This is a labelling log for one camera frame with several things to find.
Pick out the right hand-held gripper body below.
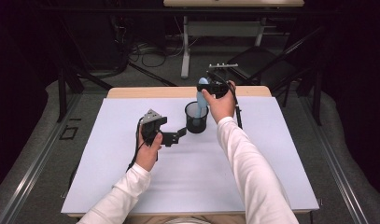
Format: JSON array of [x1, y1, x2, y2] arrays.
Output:
[[205, 63, 239, 99]]

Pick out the white table mat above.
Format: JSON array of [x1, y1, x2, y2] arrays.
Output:
[[60, 96, 320, 215]]

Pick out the person's left hand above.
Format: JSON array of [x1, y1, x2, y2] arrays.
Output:
[[134, 132, 163, 173]]

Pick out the floor cables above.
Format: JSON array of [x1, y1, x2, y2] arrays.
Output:
[[128, 40, 186, 69]]

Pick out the right hand-held gripper cable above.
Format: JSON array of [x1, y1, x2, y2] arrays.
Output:
[[223, 74, 243, 130]]

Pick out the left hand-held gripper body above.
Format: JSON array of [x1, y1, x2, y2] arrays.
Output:
[[139, 108, 169, 147]]

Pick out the black folding chair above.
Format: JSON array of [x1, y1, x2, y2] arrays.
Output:
[[227, 26, 324, 87]]

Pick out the person's right hand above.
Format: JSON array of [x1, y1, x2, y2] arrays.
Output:
[[201, 79, 237, 125]]

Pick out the background table with white legs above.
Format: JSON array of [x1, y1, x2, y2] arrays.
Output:
[[162, 0, 305, 78]]

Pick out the black mesh pen holder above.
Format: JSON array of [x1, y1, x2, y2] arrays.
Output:
[[184, 101, 210, 134]]

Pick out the metal floor rail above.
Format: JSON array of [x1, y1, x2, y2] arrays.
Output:
[[298, 96, 371, 224], [0, 92, 83, 224]]

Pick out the light blue hairbrush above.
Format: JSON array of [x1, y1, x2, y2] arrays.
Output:
[[191, 77, 210, 127]]

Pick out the black metal stand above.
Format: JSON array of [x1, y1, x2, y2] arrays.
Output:
[[56, 66, 114, 123]]

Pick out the left hand-held gripper cable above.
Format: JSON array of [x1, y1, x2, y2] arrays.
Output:
[[126, 117, 145, 172]]

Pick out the hand-held gripper cable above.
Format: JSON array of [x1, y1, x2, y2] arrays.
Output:
[[223, 74, 243, 130], [126, 117, 145, 172]]

